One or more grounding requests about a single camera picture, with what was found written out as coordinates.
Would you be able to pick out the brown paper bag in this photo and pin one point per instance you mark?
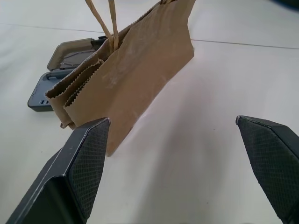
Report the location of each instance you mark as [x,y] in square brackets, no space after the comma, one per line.
[140,81]

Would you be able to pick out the large black kick pad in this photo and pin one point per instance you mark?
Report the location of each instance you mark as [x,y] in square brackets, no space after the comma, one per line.
[287,2]

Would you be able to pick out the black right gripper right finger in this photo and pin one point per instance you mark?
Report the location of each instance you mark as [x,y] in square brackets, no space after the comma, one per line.
[275,163]

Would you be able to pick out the black case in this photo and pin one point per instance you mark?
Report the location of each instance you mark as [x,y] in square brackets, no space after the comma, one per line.
[37,93]

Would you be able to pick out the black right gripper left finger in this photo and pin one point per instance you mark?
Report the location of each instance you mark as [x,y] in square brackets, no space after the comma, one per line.
[70,177]

